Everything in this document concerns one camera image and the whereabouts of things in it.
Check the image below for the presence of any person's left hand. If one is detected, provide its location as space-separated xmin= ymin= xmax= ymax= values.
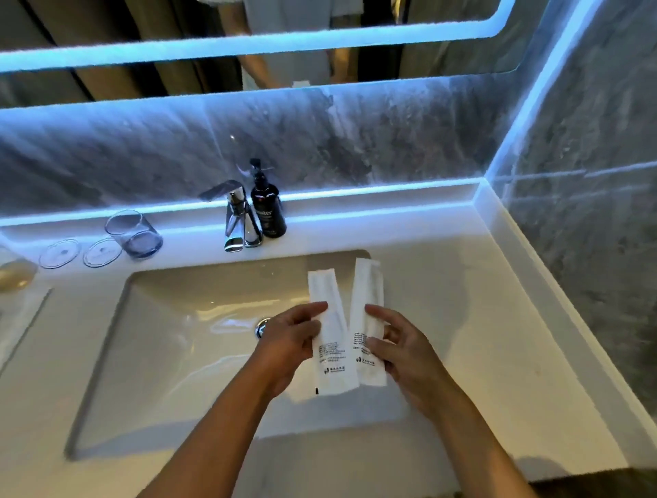
xmin=255 ymin=302 xmax=329 ymax=399

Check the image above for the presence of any person's right hand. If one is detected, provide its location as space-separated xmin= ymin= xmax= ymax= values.
xmin=364 ymin=304 xmax=453 ymax=412

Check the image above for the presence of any white paper packet black mark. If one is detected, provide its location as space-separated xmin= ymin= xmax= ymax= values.
xmin=307 ymin=269 xmax=360 ymax=397

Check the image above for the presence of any person's left forearm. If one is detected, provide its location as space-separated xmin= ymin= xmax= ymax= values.
xmin=136 ymin=359 xmax=297 ymax=498

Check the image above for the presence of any person's right forearm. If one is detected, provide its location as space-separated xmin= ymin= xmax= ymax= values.
xmin=404 ymin=377 xmax=540 ymax=498

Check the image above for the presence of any white sink basin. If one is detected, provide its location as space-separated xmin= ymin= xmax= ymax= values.
xmin=64 ymin=249 xmax=465 ymax=461

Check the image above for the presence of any black pump soap bottle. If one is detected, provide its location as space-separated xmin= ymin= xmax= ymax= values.
xmin=249 ymin=158 xmax=287 ymax=239

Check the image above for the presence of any chrome sink faucet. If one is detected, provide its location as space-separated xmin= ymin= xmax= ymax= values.
xmin=198 ymin=180 xmax=264 ymax=253

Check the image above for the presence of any clear glass tumbler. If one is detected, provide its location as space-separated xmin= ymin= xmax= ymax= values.
xmin=105 ymin=209 xmax=164 ymax=259

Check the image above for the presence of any clear round coaster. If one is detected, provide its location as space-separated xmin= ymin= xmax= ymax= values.
xmin=82 ymin=237 xmax=123 ymax=269
xmin=38 ymin=238 xmax=82 ymax=270

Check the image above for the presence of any clear glass with yellow tint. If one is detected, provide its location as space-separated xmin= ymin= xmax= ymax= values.
xmin=0 ymin=245 xmax=40 ymax=294

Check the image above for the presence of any lit wall mirror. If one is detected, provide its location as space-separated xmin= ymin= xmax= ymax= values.
xmin=0 ymin=0 xmax=554 ymax=109

